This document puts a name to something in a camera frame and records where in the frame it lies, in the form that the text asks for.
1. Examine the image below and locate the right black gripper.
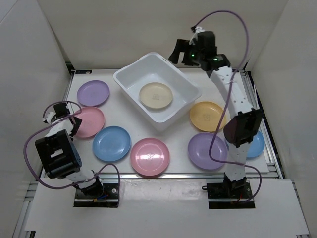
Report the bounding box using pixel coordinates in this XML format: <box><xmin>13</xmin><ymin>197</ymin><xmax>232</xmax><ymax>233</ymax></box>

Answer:
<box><xmin>168</xmin><ymin>40</ymin><xmax>204</xmax><ymax>67</ymax></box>

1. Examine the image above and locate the pink plate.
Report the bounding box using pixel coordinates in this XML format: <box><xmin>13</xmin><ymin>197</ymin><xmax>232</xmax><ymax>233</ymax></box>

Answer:
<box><xmin>130</xmin><ymin>138</ymin><xmax>170</xmax><ymax>177</ymax></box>
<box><xmin>76</xmin><ymin>107</ymin><xmax>105</xmax><ymax>138</ymax></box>

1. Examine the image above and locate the blue plate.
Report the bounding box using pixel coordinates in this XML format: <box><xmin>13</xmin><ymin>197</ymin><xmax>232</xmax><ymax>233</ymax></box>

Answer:
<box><xmin>92</xmin><ymin>126</ymin><xmax>131</xmax><ymax>162</ymax></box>
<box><xmin>247</xmin><ymin>131</ymin><xmax>265</xmax><ymax>158</ymax></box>

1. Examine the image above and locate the orange yellow plate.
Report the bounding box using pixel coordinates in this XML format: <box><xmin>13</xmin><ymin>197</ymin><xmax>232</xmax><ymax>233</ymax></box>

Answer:
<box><xmin>189</xmin><ymin>101</ymin><xmax>223</xmax><ymax>132</ymax></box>

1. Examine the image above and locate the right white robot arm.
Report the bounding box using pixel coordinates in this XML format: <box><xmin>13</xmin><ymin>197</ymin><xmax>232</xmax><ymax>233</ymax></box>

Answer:
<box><xmin>168</xmin><ymin>27</ymin><xmax>263</xmax><ymax>198</ymax></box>

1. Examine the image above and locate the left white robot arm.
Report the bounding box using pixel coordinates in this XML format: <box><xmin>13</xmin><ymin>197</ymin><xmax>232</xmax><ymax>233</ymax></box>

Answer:
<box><xmin>35</xmin><ymin>101</ymin><xmax>104</xmax><ymax>198</ymax></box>

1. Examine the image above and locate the white plastic bin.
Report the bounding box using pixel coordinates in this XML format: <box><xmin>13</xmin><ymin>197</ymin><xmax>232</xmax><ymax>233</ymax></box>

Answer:
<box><xmin>113</xmin><ymin>52</ymin><xmax>201</xmax><ymax>131</ymax></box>

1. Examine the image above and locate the purple plate back left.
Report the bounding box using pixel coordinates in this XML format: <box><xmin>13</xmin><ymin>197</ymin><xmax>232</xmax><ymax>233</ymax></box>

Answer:
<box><xmin>77</xmin><ymin>80</ymin><xmax>110</xmax><ymax>106</ymax></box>

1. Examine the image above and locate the purple plate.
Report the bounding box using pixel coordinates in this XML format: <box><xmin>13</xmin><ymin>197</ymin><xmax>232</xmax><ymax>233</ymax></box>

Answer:
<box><xmin>77</xmin><ymin>80</ymin><xmax>110</xmax><ymax>106</ymax></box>
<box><xmin>188</xmin><ymin>132</ymin><xmax>227</xmax><ymax>170</ymax></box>

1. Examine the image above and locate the white table board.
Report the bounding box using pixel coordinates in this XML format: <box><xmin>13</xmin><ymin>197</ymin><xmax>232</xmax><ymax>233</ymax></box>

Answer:
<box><xmin>67</xmin><ymin>69</ymin><xmax>269</xmax><ymax>175</ymax></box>

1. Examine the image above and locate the purple plate front right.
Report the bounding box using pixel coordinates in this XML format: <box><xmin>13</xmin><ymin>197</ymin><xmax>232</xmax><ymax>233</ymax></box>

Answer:
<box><xmin>188</xmin><ymin>132</ymin><xmax>227</xmax><ymax>170</ymax></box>

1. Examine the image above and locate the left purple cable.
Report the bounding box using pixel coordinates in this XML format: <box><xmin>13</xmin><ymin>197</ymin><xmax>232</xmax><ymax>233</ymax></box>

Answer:
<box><xmin>23</xmin><ymin>100</ymin><xmax>122</xmax><ymax>206</ymax></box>

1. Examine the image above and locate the purple cable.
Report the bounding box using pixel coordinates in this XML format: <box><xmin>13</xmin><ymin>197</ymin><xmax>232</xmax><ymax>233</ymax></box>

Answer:
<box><xmin>191</xmin><ymin>9</ymin><xmax>263</xmax><ymax>203</ymax></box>
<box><xmin>23</xmin><ymin>100</ymin><xmax>122</xmax><ymax>206</ymax></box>

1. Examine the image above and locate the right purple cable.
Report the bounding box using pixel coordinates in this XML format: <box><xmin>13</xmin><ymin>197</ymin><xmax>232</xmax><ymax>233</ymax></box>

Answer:
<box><xmin>191</xmin><ymin>9</ymin><xmax>263</xmax><ymax>203</ymax></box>

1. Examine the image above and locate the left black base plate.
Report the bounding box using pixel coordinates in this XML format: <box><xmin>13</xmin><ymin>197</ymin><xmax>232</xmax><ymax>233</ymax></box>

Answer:
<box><xmin>73</xmin><ymin>183</ymin><xmax>120</xmax><ymax>208</ymax></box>

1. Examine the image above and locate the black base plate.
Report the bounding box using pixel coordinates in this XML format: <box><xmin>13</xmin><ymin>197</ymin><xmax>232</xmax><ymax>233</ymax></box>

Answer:
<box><xmin>73</xmin><ymin>183</ymin><xmax>120</xmax><ymax>208</ymax></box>
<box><xmin>202</xmin><ymin>182</ymin><xmax>255</xmax><ymax>209</ymax></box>

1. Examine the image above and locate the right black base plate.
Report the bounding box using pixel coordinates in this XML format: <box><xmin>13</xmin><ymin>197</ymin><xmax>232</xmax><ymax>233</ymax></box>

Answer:
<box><xmin>202</xmin><ymin>182</ymin><xmax>255</xmax><ymax>209</ymax></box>

